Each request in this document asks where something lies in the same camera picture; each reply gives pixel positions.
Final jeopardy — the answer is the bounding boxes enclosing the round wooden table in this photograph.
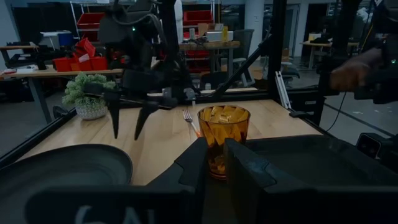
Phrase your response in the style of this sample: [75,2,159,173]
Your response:
[300,40,360,71]

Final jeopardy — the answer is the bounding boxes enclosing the black upright frame post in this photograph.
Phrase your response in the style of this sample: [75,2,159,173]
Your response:
[267,0,287,100]

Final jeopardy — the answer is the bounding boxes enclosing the blue and white box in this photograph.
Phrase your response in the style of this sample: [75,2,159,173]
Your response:
[40,30,75,50]

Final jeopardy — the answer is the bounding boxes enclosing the grey office chair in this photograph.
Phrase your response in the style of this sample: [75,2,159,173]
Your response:
[231,29,256,88]

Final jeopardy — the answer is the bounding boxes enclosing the person's hand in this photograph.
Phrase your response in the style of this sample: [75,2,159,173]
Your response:
[329,48,385,93]

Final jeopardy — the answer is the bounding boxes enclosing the dark grey round plate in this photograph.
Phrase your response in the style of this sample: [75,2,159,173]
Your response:
[0,143,134,224]

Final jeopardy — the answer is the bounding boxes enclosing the long wooden desk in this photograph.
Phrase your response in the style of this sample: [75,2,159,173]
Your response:
[0,64,124,124]

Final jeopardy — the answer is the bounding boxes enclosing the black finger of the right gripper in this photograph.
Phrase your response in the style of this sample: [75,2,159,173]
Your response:
[134,101,161,141]
[104,90,123,139]

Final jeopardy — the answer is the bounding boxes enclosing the amber faceted glass cup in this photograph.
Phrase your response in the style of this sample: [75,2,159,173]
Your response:
[197,105,251,180]

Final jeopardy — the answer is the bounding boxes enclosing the small black table camera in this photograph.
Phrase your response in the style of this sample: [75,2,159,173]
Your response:
[355,133,398,174]

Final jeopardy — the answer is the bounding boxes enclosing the black diagonal frame brace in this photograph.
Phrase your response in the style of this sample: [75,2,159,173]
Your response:
[214,34,271,97]

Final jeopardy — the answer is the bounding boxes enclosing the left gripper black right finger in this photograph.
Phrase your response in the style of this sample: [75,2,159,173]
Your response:
[223,138,312,224]

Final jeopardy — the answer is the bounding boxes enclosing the black table frame rail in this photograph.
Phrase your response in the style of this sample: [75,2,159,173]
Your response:
[118,86,271,105]
[0,107,78,169]

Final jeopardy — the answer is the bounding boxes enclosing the small wooden work table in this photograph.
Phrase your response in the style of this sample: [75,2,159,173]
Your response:
[178,40,241,75]

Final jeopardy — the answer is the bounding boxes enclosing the thin black cable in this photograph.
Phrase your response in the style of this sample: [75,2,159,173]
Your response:
[325,91,348,133]

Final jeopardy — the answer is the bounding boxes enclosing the fork with orange handle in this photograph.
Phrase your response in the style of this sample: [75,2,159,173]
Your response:
[182,109,202,138]

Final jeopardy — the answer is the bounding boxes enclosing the green plant in white pot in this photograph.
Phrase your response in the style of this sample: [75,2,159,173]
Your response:
[62,73,118,121]

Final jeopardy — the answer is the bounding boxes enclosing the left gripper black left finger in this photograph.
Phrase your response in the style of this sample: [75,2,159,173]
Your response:
[146,136,208,200]

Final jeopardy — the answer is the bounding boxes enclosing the silver aluminium extrusion piece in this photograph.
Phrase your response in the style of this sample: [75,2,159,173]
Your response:
[274,70,292,110]

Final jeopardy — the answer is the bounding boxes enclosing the tilted red plastic bin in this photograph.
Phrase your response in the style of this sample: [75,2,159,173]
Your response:
[74,37,96,58]

